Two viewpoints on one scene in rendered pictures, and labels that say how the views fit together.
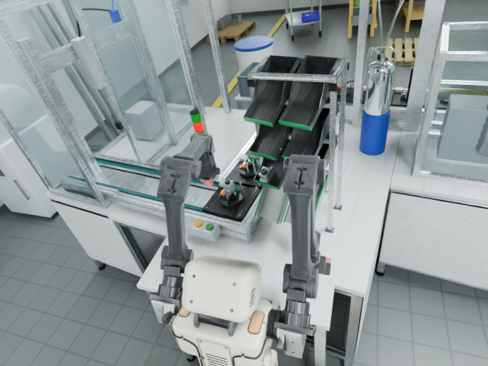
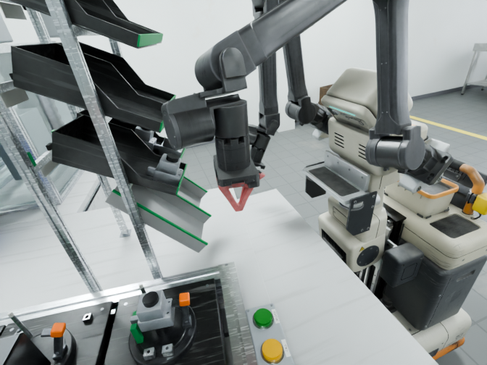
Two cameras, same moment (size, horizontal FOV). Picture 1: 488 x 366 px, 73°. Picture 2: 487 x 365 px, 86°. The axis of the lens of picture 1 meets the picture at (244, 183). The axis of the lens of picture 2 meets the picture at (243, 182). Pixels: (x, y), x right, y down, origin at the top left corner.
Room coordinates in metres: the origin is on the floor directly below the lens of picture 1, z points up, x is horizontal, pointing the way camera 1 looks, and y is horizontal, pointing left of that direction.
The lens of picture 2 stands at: (1.41, 0.46, 1.52)
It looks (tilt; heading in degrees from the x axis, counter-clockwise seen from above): 31 degrees down; 229
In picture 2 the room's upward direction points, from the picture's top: 6 degrees counter-clockwise
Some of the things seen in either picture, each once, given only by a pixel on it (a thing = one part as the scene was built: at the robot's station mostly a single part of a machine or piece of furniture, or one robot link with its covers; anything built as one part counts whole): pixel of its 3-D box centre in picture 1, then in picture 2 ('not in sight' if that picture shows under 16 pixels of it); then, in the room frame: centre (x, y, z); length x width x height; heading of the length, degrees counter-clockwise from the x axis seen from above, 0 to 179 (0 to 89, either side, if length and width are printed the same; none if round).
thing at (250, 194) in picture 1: (232, 200); (166, 336); (1.35, 0.08, 0.96); 0.24 x 0.24 x 0.02; 57
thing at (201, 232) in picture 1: (199, 228); (272, 358); (1.21, 0.27, 0.93); 0.21 x 0.07 x 0.06; 57
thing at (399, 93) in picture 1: (412, 91); not in sight; (2.06, -1.29, 1.01); 0.24 x 0.24 x 0.13; 57
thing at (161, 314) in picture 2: (229, 184); (149, 309); (1.35, 0.08, 1.06); 0.08 x 0.04 x 0.07; 145
